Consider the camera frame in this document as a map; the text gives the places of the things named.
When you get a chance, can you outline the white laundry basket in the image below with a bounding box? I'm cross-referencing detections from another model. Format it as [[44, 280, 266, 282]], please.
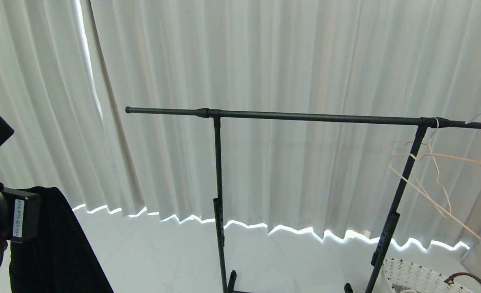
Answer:
[[381, 258, 481, 293]]

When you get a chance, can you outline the black clothes rack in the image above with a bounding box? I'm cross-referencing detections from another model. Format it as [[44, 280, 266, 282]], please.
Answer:
[[125, 107, 481, 293]]

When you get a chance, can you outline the white curtain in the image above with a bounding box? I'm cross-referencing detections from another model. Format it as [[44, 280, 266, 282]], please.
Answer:
[[0, 0, 481, 251]]

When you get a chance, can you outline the black garment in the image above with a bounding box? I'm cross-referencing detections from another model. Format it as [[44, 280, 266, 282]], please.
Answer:
[[9, 186, 115, 293]]

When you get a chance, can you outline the pink clothes hanger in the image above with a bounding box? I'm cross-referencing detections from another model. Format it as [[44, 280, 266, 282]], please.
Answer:
[[389, 117, 453, 217], [388, 112, 481, 258]]

